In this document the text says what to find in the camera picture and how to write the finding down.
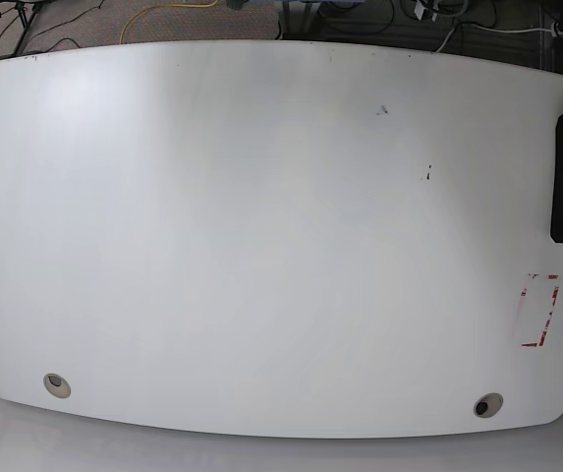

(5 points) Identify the red tape rectangle marking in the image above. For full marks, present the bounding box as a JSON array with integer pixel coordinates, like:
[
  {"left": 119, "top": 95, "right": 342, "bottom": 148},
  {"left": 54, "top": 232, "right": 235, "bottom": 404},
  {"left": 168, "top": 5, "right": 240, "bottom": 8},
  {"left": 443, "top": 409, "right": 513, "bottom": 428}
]
[{"left": 516, "top": 273, "right": 561, "bottom": 348}]

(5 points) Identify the right table grommet hole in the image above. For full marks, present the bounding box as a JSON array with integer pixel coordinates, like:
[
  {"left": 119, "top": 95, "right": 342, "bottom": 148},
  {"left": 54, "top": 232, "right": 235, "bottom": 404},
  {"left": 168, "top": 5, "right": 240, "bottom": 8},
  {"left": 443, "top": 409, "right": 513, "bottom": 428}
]
[{"left": 474, "top": 392, "right": 503, "bottom": 419}]

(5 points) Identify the table grommet hole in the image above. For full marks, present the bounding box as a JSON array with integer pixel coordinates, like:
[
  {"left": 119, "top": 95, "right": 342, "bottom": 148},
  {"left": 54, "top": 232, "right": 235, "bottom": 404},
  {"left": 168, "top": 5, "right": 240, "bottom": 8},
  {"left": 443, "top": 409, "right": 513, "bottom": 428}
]
[
  {"left": 43, "top": 374, "right": 71, "bottom": 399},
  {"left": 474, "top": 392, "right": 503, "bottom": 419}
]

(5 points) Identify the left table grommet hole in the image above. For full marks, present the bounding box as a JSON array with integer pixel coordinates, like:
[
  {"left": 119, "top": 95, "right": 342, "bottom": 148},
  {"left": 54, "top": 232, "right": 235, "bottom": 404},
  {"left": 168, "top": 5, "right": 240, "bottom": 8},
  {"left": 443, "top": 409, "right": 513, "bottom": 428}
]
[{"left": 43, "top": 374, "right": 71, "bottom": 399}]

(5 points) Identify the black tripod stand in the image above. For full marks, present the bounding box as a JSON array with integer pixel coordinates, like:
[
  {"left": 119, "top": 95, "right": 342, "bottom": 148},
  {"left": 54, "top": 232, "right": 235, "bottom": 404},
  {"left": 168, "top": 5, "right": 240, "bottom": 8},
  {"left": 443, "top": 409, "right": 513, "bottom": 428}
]
[{"left": 0, "top": 0, "right": 41, "bottom": 65}]

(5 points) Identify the yellow cable on floor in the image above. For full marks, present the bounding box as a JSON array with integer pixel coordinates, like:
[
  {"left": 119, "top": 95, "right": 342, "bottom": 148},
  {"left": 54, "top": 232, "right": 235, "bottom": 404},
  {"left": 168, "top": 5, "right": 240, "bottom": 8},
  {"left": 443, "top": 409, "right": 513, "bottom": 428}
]
[{"left": 119, "top": 0, "right": 221, "bottom": 45}]

